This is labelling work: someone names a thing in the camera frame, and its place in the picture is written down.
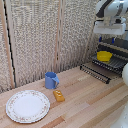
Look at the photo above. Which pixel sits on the orange rectangular block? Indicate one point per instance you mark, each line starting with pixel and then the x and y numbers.
pixel 59 95

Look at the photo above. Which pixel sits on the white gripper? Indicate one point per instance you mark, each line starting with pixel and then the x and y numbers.
pixel 109 28

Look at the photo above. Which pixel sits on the white patterned plate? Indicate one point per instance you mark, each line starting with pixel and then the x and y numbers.
pixel 28 106

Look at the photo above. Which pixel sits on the wooden frame post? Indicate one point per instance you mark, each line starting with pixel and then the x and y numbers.
pixel 3 43

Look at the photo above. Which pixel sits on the blue cup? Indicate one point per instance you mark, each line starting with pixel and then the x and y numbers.
pixel 51 80

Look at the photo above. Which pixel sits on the yellow bowl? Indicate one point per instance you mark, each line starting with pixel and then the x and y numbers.
pixel 104 56

